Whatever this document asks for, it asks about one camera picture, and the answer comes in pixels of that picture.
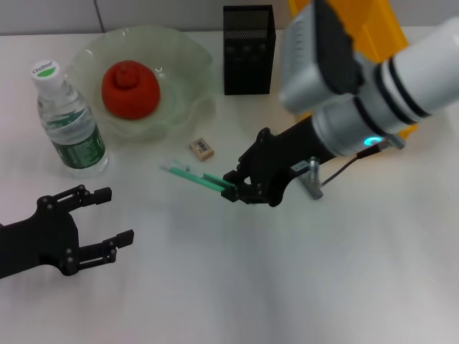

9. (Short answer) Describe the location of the clear green-label water bottle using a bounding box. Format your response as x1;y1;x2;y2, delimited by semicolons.
29;59;110;180

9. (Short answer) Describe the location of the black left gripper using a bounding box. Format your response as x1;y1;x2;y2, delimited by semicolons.
0;184;136;281

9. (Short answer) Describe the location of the yellow plastic bin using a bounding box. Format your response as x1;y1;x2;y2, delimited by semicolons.
286;0;420;140

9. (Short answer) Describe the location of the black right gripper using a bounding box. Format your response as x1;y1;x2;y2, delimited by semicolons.
220;116;339;209

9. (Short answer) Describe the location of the green glass fruit plate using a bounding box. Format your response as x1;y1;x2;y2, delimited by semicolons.
66;24;217;143

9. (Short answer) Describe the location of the right gripper cable with plugs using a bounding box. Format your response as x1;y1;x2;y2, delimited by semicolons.
308;135;406;189

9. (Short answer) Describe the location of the black mesh pen holder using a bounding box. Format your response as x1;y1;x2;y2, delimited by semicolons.
222;4;277;96

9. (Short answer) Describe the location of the green utility knife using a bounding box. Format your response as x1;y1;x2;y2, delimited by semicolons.
159;159;237;196

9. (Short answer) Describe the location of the red-orange fruit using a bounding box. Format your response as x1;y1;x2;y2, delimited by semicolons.
100;59;161;121

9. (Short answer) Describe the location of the grey pen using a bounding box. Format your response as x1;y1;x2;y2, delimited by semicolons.
297;171;324;201

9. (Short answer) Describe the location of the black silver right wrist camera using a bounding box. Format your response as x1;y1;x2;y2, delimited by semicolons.
278;0;366;115

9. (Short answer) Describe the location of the beige eraser with barcode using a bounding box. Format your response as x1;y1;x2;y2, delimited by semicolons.
189;138;215;162

